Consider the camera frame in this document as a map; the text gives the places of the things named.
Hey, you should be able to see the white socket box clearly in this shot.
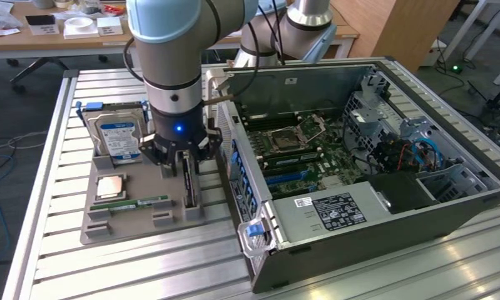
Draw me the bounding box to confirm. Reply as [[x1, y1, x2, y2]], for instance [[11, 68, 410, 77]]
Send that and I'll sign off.
[[424, 37, 448, 68]]

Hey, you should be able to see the blue data wire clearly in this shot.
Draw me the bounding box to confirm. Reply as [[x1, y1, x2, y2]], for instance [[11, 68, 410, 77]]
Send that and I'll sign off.
[[412, 137, 445, 172]]

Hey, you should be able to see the black PC case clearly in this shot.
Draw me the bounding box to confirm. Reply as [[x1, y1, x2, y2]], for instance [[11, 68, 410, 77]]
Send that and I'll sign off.
[[202, 59, 500, 294]]

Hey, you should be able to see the hard disk in blue caddy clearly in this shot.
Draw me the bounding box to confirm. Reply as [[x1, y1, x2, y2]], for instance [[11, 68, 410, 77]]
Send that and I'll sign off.
[[74, 100, 151, 166]]

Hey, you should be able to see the white box with black top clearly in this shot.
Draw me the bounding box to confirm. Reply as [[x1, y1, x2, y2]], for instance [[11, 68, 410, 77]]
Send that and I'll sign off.
[[23, 14, 61, 36]]

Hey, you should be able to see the green motherboard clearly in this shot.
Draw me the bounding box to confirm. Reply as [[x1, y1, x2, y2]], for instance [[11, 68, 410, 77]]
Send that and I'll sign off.
[[236, 107, 366, 201]]

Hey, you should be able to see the black chair base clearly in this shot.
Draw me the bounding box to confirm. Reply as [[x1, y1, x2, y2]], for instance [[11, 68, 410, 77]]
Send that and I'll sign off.
[[5, 55, 109, 93]]

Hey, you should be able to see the flat white box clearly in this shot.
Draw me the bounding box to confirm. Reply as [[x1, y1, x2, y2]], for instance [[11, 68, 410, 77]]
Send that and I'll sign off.
[[62, 24, 99, 40]]

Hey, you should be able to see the green RAM stick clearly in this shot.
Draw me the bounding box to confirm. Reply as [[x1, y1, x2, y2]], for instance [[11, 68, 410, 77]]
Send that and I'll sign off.
[[89, 195, 170, 211], [268, 152, 321, 167]]

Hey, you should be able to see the white floor cable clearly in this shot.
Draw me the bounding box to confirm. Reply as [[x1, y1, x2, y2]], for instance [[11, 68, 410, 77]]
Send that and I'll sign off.
[[0, 131, 46, 151]]

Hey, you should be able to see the wooden desk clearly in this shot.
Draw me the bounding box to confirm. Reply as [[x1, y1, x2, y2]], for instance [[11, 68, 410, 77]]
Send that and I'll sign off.
[[0, 0, 133, 60], [198, 0, 358, 68]]

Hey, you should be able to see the blue expansion slot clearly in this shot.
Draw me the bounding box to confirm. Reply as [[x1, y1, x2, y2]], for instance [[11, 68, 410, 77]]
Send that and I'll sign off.
[[265, 170, 312, 186]]

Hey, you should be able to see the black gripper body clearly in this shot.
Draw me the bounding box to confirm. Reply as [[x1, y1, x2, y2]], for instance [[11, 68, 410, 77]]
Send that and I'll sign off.
[[151, 105, 211, 154]]

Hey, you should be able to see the CPU socket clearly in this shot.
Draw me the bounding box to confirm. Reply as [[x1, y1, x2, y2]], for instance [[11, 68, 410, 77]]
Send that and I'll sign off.
[[265, 127, 304, 154]]

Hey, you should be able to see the grey power supply unit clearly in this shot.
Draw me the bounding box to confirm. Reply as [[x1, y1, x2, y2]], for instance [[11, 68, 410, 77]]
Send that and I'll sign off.
[[269, 182, 396, 245]]

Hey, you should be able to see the silver disk bay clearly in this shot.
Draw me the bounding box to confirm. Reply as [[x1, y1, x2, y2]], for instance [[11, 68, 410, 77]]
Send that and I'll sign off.
[[341, 89, 402, 151]]

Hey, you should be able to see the large white tape roll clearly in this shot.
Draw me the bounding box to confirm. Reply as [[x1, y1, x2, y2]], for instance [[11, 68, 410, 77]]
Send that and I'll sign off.
[[65, 17, 91, 29]]

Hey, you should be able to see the white cardboard box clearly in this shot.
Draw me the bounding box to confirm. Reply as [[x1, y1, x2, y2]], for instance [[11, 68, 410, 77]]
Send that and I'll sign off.
[[95, 17, 123, 37]]

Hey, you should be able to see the grey parts rack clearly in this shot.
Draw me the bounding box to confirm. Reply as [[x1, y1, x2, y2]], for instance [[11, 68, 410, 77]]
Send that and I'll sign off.
[[78, 149, 207, 246]]

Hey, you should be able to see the wooden cabinet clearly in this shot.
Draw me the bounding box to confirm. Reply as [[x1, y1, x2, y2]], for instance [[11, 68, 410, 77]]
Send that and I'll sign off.
[[330, 0, 461, 72]]

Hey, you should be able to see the CPU chip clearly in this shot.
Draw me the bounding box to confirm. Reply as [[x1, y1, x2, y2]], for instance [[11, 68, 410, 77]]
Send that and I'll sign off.
[[95, 175, 126, 199]]

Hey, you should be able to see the white table frame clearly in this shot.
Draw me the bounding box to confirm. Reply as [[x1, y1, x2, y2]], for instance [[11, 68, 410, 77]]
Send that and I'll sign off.
[[438, 0, 500, 87]]

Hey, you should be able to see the silver drive bracket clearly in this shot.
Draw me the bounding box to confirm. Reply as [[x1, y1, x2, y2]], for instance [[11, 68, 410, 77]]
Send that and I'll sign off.
[[414, 161, 492, 204]]

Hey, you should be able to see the blue floor cable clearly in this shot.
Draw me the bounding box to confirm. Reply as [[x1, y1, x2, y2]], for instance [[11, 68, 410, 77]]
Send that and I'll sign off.
[[0, 149, 17, 269]]

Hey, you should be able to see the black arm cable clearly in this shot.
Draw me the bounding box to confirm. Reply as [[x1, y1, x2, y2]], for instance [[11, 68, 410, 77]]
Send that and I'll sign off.
[[122, 37, 147, 84], [230, 0, 286, 96]]

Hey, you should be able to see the long black expansion slot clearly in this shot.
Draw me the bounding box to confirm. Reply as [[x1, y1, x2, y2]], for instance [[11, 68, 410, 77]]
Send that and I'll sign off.
[[261, 162, 316, 176]]

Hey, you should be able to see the red data wire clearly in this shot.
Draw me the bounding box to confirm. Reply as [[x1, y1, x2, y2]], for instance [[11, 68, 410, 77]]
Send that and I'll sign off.
[[398, 142, 416, 171]]

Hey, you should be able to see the graphics card with metal bracket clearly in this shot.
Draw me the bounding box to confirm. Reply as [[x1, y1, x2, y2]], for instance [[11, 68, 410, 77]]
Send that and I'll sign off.
[[179, 149, 201, 209]]

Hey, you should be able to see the silver chipset heatsink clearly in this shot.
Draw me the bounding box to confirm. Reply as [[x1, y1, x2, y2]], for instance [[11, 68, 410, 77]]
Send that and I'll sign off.
[[318, 175, 345, 189]]

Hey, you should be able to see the clear plastic bag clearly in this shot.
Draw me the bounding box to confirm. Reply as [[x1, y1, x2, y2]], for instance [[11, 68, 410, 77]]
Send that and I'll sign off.
[[0, 0, 23, 29]]

